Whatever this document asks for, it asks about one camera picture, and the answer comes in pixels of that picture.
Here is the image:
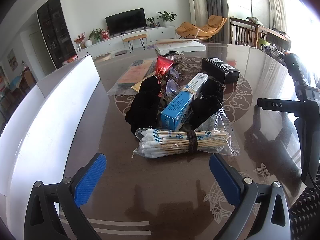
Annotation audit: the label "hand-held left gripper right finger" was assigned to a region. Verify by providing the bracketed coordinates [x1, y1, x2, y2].
[209, 153, 292, 240]

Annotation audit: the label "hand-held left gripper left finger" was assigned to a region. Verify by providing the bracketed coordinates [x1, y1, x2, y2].
[24, 152, 107, 240]

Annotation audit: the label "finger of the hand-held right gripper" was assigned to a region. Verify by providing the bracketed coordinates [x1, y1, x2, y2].
[294, 100, 320, 188]
[257, 97, 305, 117]

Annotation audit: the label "cotton swab pack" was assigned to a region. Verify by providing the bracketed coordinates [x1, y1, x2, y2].
[132, 110, 240, 158]

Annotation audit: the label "black rectangular box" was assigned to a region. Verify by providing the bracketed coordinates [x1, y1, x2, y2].
[201, 57, 240, 84]

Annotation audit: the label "white storage box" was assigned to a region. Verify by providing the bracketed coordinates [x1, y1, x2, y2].
[0, 54, 110, 240]

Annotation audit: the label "blue and white carton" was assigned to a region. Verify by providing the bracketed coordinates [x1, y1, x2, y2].
[160, 72, 209, 131]

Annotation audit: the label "yellow sachet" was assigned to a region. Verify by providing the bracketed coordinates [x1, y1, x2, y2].
[131, 77, 150, 95]

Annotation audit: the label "glasses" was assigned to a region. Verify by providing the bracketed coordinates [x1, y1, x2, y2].
[164, 72, 183, 101]

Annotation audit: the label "orange phone case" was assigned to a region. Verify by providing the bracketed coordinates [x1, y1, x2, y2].
[107, 59, 158, 95]

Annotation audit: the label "red foil packet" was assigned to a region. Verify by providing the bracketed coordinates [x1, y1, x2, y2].
[154, 56, 175, 77]

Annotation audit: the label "pile of small clutter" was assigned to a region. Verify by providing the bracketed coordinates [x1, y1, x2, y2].
[262, 44, 285, 58]

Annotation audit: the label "wooden bench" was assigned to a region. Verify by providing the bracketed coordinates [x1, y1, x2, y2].
[230, 17, 292, 53]

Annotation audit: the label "dark patterned cloth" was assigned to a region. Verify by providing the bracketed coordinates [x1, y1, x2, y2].
[289, 165, 320, 240]

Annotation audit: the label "white sheer curtain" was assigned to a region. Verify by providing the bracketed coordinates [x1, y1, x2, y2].
[265, 0, 287, 30]

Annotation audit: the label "orange lounge chair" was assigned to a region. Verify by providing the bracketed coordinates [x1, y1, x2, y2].
[176, 15, 227, 40]

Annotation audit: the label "white flat box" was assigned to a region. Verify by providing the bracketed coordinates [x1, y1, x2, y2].
[154, 39, 206, 55]

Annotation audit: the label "rhinestone hair clip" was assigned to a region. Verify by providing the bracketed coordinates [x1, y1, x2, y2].
[162, 51, 185, 63]

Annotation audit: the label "brown wooden side furniture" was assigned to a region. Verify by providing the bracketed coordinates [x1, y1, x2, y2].
[20, 67, 37, 88]

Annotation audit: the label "blue chair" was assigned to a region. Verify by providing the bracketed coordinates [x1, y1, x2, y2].
[10, 76, 24, 88]

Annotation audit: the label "beige curtain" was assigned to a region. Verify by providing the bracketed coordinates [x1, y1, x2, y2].
[186, 0, 209, 25]

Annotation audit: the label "red flowers in white vase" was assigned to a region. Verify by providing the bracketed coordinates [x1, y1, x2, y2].
[74, 32, 93, 50]

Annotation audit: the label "white tv cabinet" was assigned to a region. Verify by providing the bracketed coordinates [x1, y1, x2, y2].
[76, 26, 177, 58]

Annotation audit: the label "large potted plant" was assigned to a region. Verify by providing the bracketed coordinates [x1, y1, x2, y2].
[156, 11, 177, 27]

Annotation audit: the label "bushy potted plant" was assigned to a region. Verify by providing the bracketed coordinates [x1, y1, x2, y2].
[89, 28, 103, 43]

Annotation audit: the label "orange seat stool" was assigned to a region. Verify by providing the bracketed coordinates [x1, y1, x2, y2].
[122, 34, 147, 53]

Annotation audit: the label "dark display cabinet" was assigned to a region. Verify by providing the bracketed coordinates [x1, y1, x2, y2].
[37, 0, 77, 69]

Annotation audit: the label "black television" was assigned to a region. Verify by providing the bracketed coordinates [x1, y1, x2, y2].
[105, 8, 146, 36]

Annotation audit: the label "framed wall picture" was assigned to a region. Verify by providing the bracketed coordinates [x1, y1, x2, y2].
[7, 49, 19, 72]

